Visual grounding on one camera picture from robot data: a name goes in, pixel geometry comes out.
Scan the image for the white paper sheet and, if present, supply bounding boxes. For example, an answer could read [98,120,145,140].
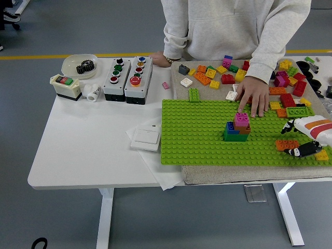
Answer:
[126,116,186,192]

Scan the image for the large red brick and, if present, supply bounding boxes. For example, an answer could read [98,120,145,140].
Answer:
[280,93,297,108]

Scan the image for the white table leg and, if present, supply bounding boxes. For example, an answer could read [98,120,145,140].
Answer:
[272,182,306,246]
[95,188,115,249]

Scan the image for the white plastic bowl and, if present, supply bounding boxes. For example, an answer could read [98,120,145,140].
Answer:
[61,53,100,80]

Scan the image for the brown brick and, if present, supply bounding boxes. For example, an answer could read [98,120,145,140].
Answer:
[233,122,252,135]

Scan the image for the beige red-green switch box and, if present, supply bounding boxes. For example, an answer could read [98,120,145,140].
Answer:
[49,74,81,102]

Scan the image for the magenta two-by-two brick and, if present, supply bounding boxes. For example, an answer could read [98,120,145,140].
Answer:
[233,113,251,128]

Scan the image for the white wall switch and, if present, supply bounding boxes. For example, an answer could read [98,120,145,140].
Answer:
[130,128,161,152]

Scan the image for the metal floor plate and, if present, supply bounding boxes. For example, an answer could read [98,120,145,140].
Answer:
[243,184,268,203]

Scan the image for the person's right hand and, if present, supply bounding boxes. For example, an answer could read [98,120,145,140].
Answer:
[151,51,172,68]

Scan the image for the white pipe tee fitting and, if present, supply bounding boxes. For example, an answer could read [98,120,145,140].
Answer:
[82,82,102,102]

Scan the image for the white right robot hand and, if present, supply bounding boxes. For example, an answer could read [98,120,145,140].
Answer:
[281,116,332,158]

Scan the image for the white furniture foot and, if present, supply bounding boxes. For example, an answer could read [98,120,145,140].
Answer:
[15,0,31,15]

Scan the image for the red two-by-four brick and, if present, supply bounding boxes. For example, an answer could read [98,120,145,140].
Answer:
[293,80,308,98]

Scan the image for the grey emergency-stop control box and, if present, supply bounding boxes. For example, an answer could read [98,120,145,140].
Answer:
[124,56,154,105]

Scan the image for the person's left hand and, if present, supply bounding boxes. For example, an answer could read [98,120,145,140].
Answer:
[234,76,271,119]

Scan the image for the grey four-button control box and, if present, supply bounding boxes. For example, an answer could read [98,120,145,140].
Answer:
[103,57,132,102]

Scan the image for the clear plastic bag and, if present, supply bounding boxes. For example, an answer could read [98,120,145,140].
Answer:
[321,98,332,115]

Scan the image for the yellow curved brick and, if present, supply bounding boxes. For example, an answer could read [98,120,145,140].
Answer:
[235,68,247,82]

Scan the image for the green studded baseplate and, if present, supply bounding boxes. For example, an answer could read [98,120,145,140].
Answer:
[160,100,332,167]

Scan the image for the person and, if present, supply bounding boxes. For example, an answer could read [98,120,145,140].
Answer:
[160,0,312,85]

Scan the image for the black sneaker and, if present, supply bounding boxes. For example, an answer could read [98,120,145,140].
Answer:
[3,7,21,23]

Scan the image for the dark green brick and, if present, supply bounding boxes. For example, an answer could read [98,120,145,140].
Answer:
[223,128,248,142]

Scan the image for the green two-by-three plate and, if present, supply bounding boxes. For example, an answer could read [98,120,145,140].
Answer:
[188,88,201,103]

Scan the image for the green two-by-four brick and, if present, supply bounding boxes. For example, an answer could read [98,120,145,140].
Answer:
[286,106,315,119]

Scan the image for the grey-brown mat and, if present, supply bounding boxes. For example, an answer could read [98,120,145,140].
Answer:
[170,59,332,185]

